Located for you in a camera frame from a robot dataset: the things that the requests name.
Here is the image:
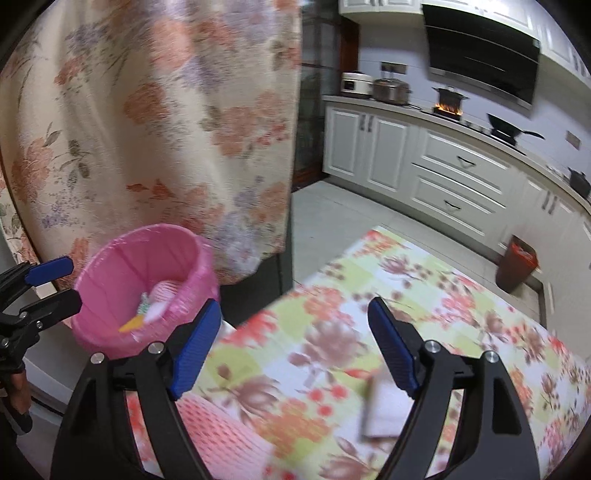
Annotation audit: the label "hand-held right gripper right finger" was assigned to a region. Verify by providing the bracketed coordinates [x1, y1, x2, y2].
[368, 296, 541, 480]

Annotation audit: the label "red-brown floor waste bin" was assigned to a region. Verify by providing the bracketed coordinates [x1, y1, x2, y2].
[495, 234, 539, 294]

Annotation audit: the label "white kitchen cabinets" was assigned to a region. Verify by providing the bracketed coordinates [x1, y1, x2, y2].
[338, 0, 591, 93]
[322, 95, 591, 333]

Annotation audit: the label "floral curtain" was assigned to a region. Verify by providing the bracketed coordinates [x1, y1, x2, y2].
[0, 0, 303, 296]

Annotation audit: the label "pink lined waste bin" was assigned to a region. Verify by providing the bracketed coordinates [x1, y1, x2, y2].
[71, 224, 221, 358]

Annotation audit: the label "floral tablecloth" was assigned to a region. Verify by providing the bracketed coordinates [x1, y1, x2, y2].
[124, 225, 591, 480]

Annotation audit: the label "black frying pan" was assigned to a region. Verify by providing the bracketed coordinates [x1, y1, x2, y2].
[487, 113, 546, 141]

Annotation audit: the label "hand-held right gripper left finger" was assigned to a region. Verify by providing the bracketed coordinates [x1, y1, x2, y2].
[50, 298, 222, 480]

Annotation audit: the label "white upper kitchen cabinets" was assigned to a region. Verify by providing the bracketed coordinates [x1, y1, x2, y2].
[338, 0, 591, 93]

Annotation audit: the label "person's left hand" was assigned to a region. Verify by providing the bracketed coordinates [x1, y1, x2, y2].
[8, 369, 30, 416]

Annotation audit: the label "dark wooden glass cabinet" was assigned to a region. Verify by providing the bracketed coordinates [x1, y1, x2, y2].
[291, 0, 361, 192]

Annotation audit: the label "black lidded casserole pot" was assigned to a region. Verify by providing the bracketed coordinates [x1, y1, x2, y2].
[568, 168, 591, 199]

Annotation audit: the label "black range hood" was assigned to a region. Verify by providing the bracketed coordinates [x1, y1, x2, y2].
[421, 4, 542, 110]

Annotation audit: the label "translucent white foam sleeve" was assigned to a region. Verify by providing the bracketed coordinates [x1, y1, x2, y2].
[360, 373, 416, 439]

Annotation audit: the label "gas stove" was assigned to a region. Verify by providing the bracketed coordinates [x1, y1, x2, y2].
[420, 106, 527, 155]

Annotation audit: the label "white rice cooker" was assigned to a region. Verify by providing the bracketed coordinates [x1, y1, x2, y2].
[341, 71, 374, 99]

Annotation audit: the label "black stock pot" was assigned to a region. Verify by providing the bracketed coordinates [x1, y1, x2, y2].
[431, 85, 469, 121]

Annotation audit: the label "steel pressure cooker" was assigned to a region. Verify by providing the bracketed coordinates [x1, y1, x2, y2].
[372, 76, 411, 106]

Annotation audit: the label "white lower kitchen cabinets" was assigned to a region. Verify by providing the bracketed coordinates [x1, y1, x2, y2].
[322, 95, 591, 333]

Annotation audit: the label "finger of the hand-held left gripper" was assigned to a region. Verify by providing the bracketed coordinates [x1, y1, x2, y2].
[0, 290, 83, 376]
[0, 257, 75, 315]

